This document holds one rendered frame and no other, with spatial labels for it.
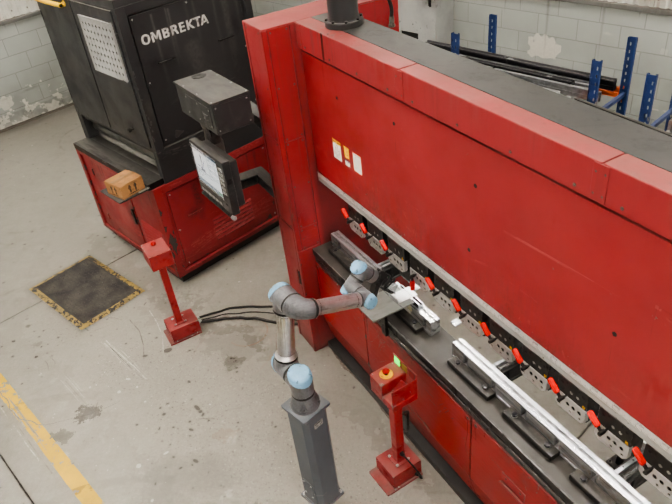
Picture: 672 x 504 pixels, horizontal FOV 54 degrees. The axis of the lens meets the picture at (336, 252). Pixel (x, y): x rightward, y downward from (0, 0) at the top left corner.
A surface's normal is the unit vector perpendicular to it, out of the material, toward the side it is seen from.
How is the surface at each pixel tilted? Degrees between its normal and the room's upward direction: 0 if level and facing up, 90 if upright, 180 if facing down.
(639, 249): 90
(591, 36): 90
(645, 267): 90
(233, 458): 0
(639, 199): 90
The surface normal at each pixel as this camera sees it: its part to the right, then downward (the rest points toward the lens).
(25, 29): 0.70, 0.36
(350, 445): -0.11, -0.80
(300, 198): 0.51, 0.47
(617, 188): -0.86, 0.37
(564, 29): -0.71, 0.47
